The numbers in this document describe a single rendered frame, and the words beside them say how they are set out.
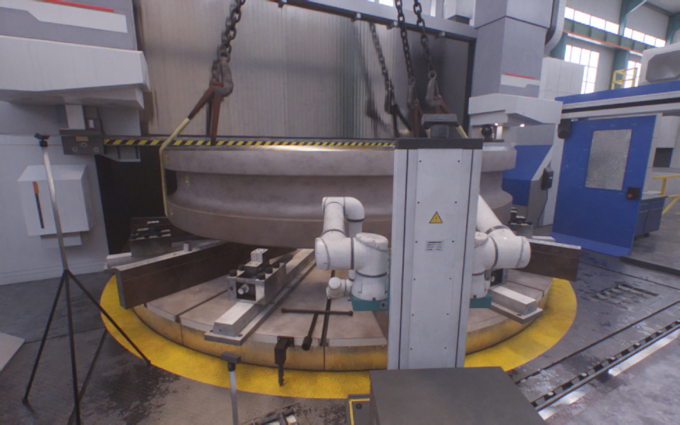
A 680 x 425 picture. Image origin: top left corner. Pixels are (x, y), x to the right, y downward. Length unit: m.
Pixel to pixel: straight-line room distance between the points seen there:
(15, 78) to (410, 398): 3.55
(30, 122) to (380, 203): 3.71
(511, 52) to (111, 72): 5.83
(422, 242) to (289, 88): 4.72
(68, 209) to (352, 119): 4.48
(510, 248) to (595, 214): 5.56
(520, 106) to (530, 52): 1.32
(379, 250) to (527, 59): 6.04
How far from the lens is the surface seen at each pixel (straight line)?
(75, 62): 3.64
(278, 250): 4.41
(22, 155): 5.73
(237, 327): 2.68
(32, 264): 5.96
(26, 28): 4.20
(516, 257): 1.67
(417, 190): 1.31
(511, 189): 8.37
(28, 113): 4.70
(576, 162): 7.26
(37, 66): 3.69
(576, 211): 7.29
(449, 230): 1.39
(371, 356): 2.77
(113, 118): 4.54
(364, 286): 1.50
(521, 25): 7.07
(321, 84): 6.00
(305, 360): 2.80
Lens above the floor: 1.74
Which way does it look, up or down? 11 degrees down
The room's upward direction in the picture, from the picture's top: straight up
